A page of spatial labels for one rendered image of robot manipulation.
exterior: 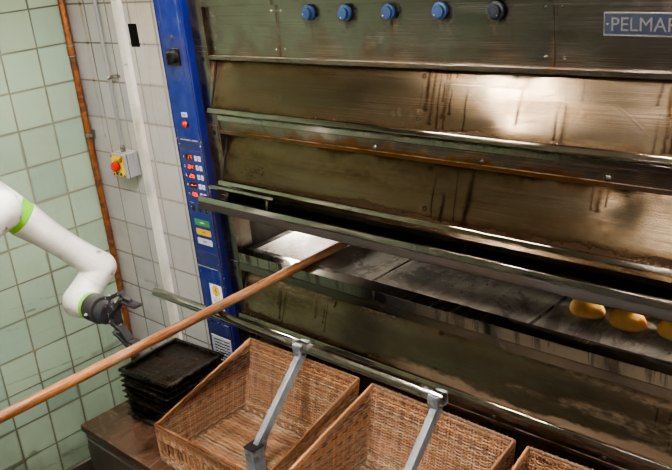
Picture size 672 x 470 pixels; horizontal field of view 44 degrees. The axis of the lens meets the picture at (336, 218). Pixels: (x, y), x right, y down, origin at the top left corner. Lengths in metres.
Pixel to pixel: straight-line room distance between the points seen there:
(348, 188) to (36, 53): 1.57
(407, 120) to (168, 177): 1.27
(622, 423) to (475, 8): 1.12
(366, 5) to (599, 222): 0.87
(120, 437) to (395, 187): 1.47
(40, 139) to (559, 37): 2.26
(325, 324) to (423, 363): 0.42
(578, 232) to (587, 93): 0.34
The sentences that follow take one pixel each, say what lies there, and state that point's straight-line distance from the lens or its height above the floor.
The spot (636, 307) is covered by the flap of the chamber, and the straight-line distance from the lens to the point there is 1.94.
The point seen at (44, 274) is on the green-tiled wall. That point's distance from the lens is 3.70.
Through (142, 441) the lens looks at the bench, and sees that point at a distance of 3.20.
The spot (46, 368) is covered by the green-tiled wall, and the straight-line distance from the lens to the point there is 3.83.
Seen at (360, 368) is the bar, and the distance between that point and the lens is 2.22.
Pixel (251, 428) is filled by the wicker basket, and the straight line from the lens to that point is 3.11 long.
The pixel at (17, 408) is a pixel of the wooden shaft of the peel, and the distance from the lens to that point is 2.31.
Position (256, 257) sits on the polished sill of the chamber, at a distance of 3.00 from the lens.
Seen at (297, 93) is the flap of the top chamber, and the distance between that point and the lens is 2.60.
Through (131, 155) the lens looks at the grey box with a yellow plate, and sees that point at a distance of 3.40.
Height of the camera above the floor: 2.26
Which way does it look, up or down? 19 degrees down
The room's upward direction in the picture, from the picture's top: 6 degrees counter-clockwise
